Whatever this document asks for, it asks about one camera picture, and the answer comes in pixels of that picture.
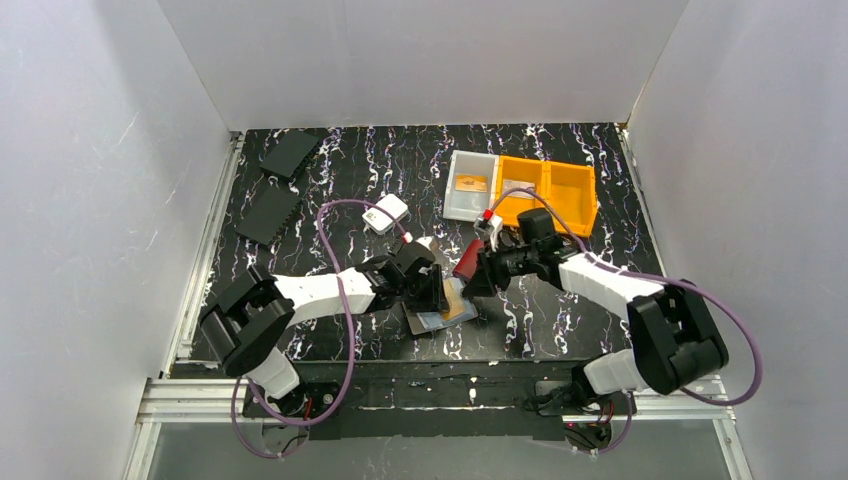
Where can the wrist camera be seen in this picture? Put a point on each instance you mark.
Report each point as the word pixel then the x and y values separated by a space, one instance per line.
pixel 426 242
pixel 489 226

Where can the black base bar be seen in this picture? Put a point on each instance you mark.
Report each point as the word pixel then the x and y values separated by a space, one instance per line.
pixel 460 399

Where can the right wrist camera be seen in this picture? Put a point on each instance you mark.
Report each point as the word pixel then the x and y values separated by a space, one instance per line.
pixel 489 226

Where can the black ridged block far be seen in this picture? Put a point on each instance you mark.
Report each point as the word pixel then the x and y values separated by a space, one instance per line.
pixel 289 155

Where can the aluminium frame rail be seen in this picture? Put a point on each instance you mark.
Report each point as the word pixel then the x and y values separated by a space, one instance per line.
pixel 166 399

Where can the red card holder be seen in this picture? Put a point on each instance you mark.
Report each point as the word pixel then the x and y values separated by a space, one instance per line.
pixel 468 263

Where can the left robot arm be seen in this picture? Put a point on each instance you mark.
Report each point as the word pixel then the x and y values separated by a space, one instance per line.
pixel 244 323

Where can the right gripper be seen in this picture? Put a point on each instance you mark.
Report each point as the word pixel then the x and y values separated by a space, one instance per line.
pixel 486 268

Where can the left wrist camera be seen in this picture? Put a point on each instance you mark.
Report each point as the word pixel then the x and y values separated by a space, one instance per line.
pixel 426 242

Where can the black ridged block near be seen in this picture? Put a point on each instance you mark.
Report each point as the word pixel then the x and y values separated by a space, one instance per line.
pixel 269 215

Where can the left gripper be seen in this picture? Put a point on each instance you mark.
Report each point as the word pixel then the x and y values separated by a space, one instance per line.
pixel 431 285

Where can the black ridged block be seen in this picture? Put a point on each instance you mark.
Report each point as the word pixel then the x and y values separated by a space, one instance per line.
pixel 289 155
pixel 269 215

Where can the white box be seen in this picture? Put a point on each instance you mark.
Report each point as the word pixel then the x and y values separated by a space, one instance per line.
pixel 381 218

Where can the white plastic bin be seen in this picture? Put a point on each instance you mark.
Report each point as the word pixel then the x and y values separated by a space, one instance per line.
pixel 466 206

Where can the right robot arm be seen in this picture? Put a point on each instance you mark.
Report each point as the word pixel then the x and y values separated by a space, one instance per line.
pixel 674 338

